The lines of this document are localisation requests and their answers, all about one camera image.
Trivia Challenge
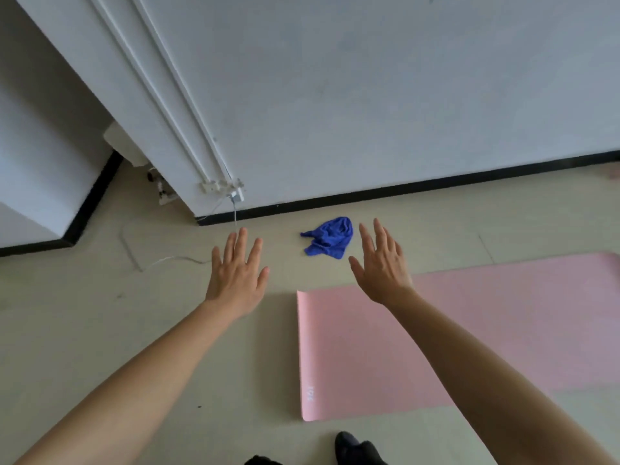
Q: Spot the person's right hand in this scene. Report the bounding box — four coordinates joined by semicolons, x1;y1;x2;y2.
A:
348;218;415;305

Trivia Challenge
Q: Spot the person's left hand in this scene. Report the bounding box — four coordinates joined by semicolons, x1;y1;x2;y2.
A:
205;228;270;320

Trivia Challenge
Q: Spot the pink yoga mat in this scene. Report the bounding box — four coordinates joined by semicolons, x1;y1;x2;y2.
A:
296;251;620;423

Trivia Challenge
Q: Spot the person's right forearm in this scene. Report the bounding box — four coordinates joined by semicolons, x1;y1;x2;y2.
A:
387;287;616;465

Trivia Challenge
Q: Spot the person's left forearm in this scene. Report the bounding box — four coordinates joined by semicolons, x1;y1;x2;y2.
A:
14;300;243;465

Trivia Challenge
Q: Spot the blue cloth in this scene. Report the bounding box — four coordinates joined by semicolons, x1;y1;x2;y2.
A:
300;216;355;260

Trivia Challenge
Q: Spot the person's black right shoe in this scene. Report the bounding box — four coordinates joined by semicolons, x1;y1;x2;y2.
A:
335;431;388;465

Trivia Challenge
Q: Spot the black baseboard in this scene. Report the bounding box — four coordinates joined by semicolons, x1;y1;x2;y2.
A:
195;149;620;226
0;150;125;258

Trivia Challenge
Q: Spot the white plastic box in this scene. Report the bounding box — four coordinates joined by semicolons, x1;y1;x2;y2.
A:
102;121;151;168

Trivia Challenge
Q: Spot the white cable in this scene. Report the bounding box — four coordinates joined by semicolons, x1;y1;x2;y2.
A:
121;191;243;273

